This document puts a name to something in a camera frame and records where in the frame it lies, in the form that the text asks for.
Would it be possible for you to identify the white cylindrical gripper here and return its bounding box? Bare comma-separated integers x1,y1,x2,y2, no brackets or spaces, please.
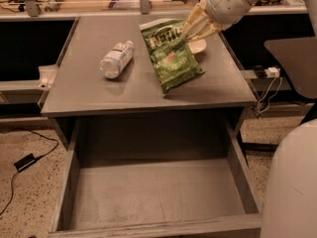
181,0,256,42

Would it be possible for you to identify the black power adapter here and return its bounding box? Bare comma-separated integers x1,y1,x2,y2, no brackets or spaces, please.
14,154,36,173

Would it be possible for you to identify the open grey wooden drawer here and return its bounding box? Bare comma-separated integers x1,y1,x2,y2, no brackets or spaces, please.
49,111,262,238

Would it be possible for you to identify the white bracket on shelf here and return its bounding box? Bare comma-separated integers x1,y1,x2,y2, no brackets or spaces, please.
35,64,58,88

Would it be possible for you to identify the black floor cable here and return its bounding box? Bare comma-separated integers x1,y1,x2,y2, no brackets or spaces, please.
0,127,59,217

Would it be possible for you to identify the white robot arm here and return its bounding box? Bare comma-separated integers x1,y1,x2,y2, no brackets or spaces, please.
182,0,317,238

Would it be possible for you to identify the white paper bowl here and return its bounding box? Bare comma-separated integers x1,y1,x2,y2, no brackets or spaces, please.
188,40,207,54

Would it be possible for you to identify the white plug and outlet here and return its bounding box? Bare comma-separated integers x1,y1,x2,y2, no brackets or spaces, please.
253,65,279,78

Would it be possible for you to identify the green jalapeno chip bag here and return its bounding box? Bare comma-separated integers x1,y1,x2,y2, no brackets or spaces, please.
140,19,205,94

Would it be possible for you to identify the clear plastic water bottle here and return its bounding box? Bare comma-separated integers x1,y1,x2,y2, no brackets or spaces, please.
100,41,134,79

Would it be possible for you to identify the grey cabinet counter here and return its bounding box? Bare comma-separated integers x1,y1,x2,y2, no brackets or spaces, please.
42,13,256,117

